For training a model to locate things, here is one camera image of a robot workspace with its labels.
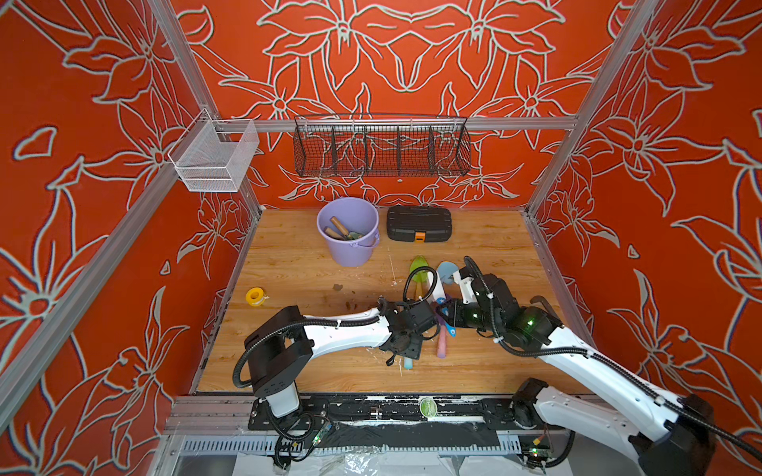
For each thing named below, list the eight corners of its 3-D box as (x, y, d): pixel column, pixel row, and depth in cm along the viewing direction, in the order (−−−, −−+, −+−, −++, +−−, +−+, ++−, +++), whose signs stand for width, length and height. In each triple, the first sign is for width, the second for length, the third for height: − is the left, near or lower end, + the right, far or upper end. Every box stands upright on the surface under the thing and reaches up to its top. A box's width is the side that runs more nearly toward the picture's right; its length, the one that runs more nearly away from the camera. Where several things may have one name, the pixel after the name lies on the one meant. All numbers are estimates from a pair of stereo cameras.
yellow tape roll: (244, 300, 97) (241, 296, 95) (256, 288, 100) (254, 284, 98) (258, 309, 94) (255, 306, 92) (270, 297, 97) (267, 293, 95)
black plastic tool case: (387, 244, 110) (388, 234, 106) (387, 216, 120) (387, 206, 115) (452, 244, 110) (455, 234, 106) (446, 216, 120) (449, 206, 115)
